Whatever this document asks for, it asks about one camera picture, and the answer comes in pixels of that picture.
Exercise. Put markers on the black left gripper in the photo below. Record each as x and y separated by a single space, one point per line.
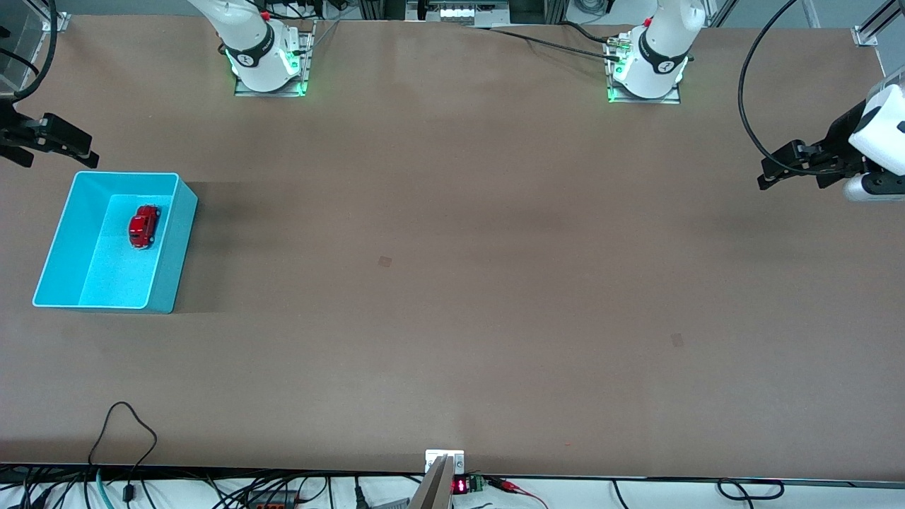
840 140

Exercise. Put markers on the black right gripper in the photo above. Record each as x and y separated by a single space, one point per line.
15 132

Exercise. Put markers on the red beetle toy car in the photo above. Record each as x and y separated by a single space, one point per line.
143 226

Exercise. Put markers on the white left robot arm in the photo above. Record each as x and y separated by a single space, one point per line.
661 42

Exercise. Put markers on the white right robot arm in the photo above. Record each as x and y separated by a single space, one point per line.
254 42

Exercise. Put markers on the blue plastic box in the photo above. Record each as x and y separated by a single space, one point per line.
99 283

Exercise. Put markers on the illuminated control box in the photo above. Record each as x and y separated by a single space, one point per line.
459 12

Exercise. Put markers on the red clip lead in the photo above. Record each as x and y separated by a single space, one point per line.
510 486

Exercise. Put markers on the red digit display module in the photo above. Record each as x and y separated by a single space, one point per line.
461 486

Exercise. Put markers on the aluminium frame profile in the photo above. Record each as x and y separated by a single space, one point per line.
60 21
873 28

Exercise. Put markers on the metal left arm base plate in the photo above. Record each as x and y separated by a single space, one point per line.
675 97

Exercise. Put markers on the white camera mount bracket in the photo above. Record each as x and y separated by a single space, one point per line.
456 459

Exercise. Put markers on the grey aluminium camera bar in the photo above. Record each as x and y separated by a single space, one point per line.
433 491

